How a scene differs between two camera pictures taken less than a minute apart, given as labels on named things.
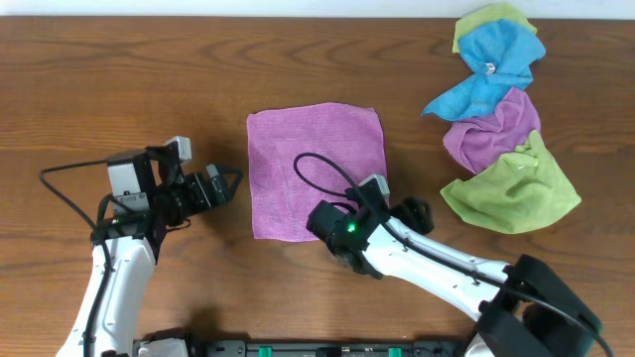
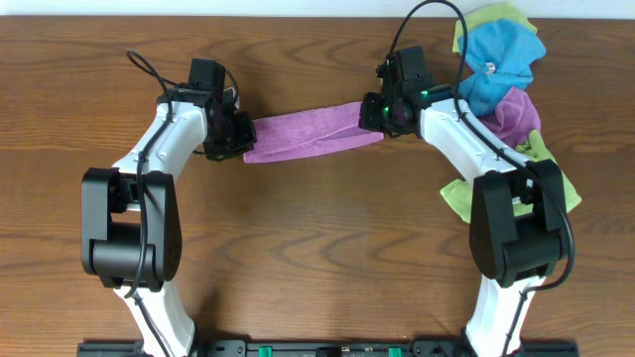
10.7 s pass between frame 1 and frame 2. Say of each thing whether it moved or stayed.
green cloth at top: stayed
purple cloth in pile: stayed
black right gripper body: moved
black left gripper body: moved
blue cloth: stayed
